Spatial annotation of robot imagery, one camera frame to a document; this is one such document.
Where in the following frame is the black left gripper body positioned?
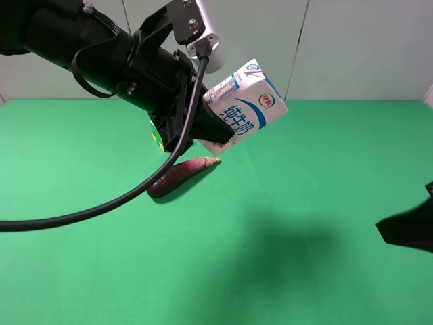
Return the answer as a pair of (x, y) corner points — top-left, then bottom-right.
(121, 6), (193, 152)

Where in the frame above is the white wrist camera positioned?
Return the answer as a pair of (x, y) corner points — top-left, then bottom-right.
(167, 0), (225, 74)

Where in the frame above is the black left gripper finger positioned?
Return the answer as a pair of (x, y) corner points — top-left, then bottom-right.
(189, 103), (234, 144)

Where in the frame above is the green table cloth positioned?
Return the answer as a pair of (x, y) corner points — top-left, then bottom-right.
(1, 100), (432, 324)

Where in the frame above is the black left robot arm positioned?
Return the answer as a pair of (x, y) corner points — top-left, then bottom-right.
(1, 1), (234, 151)

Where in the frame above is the white blue milk carton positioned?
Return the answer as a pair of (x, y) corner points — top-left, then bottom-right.
(201, 58), (288, 156)

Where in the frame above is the colourful puzzle cube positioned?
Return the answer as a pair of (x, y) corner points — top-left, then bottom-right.
(150, 120), (167, 152)

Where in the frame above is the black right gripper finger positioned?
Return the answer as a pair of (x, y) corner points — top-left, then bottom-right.
(376, 183), (433, 253)

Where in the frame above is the black camera cable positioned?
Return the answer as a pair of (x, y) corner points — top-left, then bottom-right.
(0, 56), (210, 232)

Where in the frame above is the purple eggplant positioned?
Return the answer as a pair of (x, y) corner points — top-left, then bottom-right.
(146, 156), (221, 199)

